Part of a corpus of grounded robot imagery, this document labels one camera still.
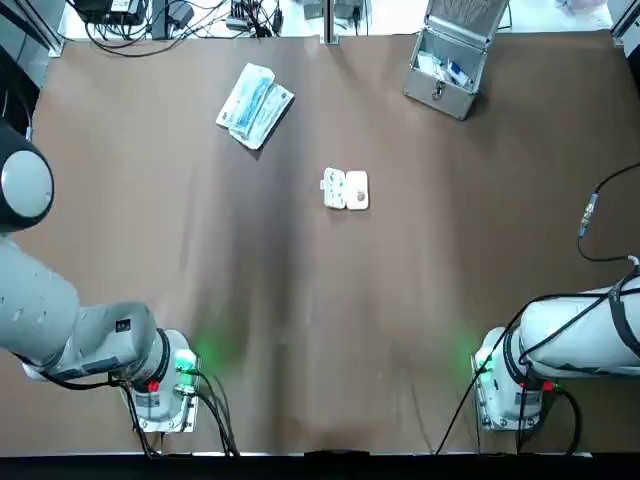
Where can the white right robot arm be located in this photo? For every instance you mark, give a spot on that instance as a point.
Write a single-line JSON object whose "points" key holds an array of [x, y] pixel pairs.
{"points": [[575, 330]]}

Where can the black power adapter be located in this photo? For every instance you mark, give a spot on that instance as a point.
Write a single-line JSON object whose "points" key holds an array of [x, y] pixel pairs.
{"points": [[180, 13]]}

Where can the small white medicine box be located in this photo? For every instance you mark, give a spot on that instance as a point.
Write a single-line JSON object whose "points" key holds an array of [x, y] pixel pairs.
{"points": [[345, 189]]}

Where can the blue white mask packet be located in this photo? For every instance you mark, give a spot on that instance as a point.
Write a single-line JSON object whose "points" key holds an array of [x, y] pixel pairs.
{"points": [[278, 107], [247, 97]]}

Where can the black network switch box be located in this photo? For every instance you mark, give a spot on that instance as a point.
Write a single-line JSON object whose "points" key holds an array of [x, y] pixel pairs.
{"points": [[107, 7]]}

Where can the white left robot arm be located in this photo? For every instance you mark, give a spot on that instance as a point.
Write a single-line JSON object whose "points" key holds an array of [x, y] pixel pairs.
{"points": [[35, 310]]}

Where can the dark power supply brick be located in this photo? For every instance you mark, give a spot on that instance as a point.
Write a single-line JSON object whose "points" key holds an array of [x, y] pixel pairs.
{"points": [[350, 9], [313, 7]]}

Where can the small white carton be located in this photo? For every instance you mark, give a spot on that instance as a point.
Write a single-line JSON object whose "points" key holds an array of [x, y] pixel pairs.
{"points": [[427, 62]]}

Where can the black usb hub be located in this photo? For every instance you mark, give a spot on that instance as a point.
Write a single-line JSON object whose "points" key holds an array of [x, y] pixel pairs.
{"points": [[247, 22]]}

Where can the aluminium frame post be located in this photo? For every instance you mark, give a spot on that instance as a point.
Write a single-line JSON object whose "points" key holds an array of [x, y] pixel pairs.
{"points": [[625, 25], [330, 22], [50, 42]]}

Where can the blue white medicine packet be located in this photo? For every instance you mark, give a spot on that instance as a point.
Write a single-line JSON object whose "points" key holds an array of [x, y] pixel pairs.
{"points": [[457, 70]]}

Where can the silver aluminium case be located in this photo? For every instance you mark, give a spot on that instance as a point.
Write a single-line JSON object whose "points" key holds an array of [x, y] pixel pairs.
{"points": [[440, 100]]}

